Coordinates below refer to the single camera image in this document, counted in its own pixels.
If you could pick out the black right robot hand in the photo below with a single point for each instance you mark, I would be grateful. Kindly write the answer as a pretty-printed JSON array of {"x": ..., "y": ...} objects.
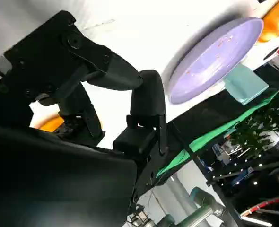
[{"x": 47, "y": 170}]

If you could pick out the green leafy plant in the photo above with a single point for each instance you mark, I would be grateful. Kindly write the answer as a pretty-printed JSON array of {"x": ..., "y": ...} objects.
[{"x": 262, "y": 127}]

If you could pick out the orange toy bread roll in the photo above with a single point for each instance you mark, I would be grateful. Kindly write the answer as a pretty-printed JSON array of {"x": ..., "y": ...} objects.
[
  {"x": 273, "y": 26},
  {"x": 50, "y": 124}
]

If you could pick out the green cloth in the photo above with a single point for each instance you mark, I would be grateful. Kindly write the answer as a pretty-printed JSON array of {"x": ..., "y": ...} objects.
[{"x": 212, "y": 134}]

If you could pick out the red metal bar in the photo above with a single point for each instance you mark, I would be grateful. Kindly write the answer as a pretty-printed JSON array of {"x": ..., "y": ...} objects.
[{"x": 267, "y": 203}]

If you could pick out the black table skirt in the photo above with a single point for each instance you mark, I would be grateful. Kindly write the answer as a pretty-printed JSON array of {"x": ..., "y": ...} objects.
[{"x": 208, "y": 113}]

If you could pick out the white control box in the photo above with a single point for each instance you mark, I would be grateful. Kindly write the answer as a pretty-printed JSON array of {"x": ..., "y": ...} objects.
[{"x": 270, "y": 53}]

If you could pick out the black frame pole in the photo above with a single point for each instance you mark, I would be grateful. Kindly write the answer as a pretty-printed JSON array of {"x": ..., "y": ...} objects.
[{"x": 202, "y": 170}]

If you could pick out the pale green mug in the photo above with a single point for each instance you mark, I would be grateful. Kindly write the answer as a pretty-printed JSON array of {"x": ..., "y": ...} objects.
[{"x": 246, "y": 87}]

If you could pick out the lilac plate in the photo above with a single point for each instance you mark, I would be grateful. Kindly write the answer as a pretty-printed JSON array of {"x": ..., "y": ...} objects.
[{"x": 210, "y": 63}]

